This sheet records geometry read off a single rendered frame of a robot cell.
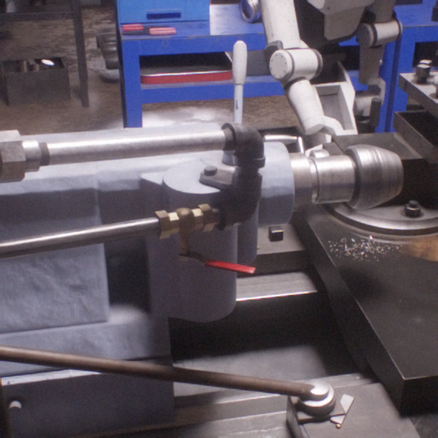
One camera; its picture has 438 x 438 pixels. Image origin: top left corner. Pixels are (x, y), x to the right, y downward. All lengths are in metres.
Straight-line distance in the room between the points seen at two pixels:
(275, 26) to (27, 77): 2.94
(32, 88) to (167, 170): 3.85
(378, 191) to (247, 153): 0.26
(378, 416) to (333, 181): 0.30
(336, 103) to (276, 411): 1.38
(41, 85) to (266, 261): 3.58
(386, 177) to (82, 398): 0.48
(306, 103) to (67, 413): 1.16
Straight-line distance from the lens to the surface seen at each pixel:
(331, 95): 2.17
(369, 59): 2.33
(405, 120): 1.25
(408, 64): 2.92
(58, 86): 4.65
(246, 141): 0.71
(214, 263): 0.74
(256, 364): 1.18
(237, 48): 0.84
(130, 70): 2.64
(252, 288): 1.16
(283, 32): 1.86
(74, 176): 0.81
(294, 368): 1.18
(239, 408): 0.93
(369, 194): 0.92
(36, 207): 0.82
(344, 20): 2.07
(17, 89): 4.63
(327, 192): 0.92
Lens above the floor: 1.49
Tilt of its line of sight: 29 degrees down
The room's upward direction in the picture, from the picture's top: straight up
